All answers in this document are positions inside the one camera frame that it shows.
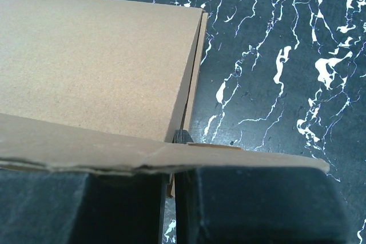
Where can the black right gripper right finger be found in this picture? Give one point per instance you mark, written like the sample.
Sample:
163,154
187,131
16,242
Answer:
272,198

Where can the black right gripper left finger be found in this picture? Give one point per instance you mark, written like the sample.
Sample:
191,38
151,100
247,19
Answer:
43,207

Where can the brown cardboard box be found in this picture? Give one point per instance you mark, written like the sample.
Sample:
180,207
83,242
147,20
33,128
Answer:
101,86

